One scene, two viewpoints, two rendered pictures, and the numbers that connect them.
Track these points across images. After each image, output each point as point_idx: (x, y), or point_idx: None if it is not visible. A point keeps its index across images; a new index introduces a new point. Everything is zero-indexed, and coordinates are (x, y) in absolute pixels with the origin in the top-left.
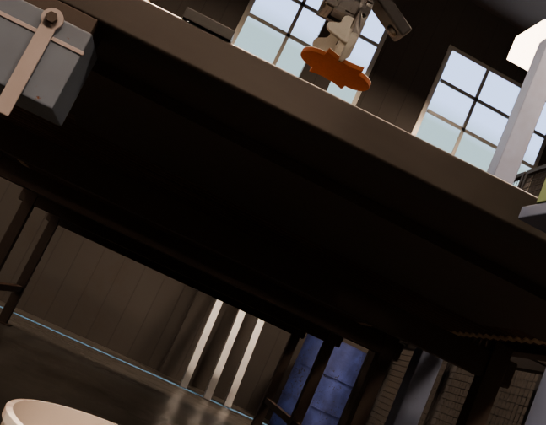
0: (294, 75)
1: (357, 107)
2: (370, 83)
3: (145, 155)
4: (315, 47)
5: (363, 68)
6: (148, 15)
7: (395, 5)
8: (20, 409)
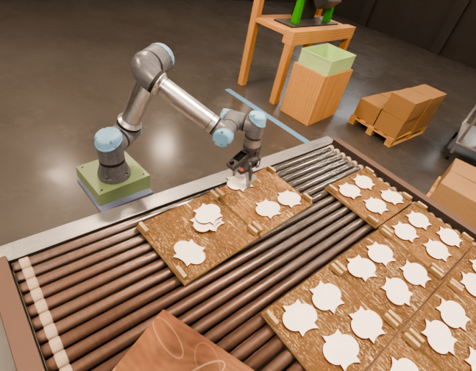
0: (218, 172)
1: (203, 177)
2: (227, 185)
3: None
4: (243, 174)
5: (226, 177)
6: None
7: (234, 156)
8: None
